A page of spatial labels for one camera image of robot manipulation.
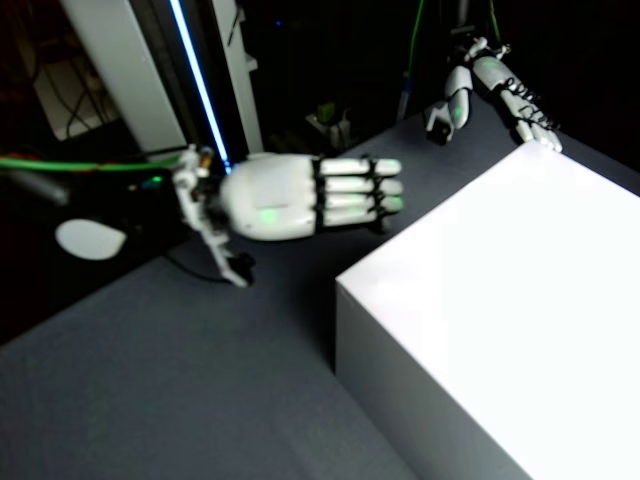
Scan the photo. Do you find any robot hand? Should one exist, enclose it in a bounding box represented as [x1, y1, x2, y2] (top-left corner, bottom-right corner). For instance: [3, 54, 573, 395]
[218, 152, 406, 243]
[423, 53, 565, 154]

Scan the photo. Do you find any grey table cloth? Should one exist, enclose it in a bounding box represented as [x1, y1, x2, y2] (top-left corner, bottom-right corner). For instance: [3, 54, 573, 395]
[0, 92, 640, 480]

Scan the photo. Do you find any white box with cables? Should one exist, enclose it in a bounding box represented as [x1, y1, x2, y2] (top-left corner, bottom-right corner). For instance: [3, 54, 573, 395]
[33, 47, 122, 142]

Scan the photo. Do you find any thin black cable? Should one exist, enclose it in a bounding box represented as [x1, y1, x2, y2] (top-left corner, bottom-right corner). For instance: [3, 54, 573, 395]
[163, 248, 237, 286]

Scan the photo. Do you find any large white box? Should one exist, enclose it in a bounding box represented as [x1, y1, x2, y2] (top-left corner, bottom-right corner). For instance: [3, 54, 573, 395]
[334, 142, 640, 480]

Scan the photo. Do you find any green cable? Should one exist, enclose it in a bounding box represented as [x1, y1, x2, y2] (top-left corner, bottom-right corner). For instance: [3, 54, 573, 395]
[0, 155, 184, 175]
[488, 0, 503, 44]
[406, 0, 427, 77]

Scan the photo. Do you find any blue light strip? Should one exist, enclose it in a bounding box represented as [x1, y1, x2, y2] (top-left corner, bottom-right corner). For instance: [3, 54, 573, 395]
[168, 0, 233, 174]

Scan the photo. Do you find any white upright column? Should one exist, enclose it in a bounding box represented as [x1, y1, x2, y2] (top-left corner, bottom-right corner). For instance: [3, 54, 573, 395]
[63, 0, 265, 167]

